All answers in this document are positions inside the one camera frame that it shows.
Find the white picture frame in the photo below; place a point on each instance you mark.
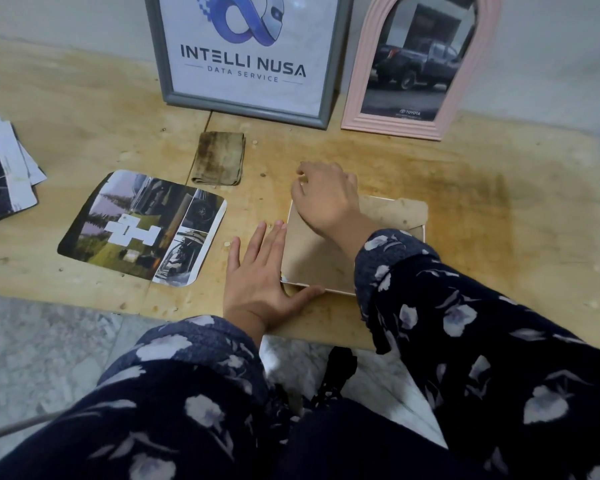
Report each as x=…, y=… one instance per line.
x=325, y=288

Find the person's right hand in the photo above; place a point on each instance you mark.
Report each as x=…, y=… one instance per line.
x=330, y=199

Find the person's right forearm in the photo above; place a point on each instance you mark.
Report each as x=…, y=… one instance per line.
x=480, y=344

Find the grey framed Intelli Nusa sign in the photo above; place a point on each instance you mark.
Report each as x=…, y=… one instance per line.
x=245, y=110

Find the brown wiping cloth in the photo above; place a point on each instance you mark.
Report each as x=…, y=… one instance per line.
x=217, y=157

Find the person's dark clothing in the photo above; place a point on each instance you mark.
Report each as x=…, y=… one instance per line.
x=340, y=444

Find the small brown backing board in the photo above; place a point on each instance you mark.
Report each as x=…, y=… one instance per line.
x=310, y=259

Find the dark car photo print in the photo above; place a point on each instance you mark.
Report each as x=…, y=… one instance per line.
x=130, y=204

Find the car brochure photo sheet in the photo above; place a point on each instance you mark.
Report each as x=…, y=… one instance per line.
x=0, y=194

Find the pink arched photo frame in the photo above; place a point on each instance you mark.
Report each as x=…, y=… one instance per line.
x=395, y=126

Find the white logo print paper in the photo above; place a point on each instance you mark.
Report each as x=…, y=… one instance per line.
x=305, y=24

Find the person's left forearm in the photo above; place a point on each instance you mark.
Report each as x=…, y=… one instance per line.
x=155, y=394

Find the person's left hand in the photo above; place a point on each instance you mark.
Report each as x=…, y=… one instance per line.
x=257, y=289

